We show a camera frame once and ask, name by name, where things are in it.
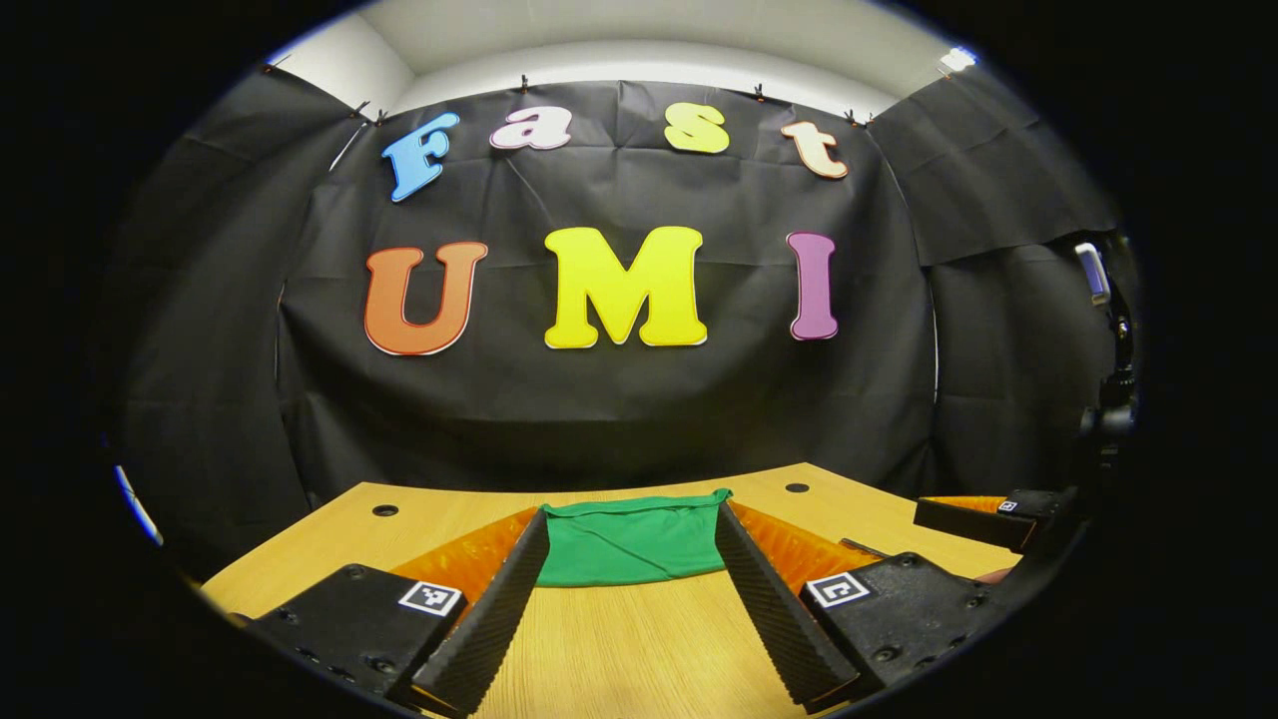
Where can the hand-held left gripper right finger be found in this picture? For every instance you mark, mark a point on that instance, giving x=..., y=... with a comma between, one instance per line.
x=769, y=619

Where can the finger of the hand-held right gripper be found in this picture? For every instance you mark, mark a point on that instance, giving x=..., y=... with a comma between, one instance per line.
x=973, y=521

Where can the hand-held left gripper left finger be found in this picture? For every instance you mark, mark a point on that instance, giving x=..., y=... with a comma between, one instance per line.
x=489, y=629

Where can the green T-shirt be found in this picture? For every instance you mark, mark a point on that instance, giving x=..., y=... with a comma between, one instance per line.
x=629, y=544

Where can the black tripod stand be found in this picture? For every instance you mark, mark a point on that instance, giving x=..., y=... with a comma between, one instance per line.
x=1118, y=399

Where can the black backdrop cloth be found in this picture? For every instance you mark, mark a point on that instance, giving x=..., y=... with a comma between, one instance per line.
x=619, y=409

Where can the white blue device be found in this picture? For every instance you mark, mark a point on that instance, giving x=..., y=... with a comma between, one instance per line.
x=1093, y=275

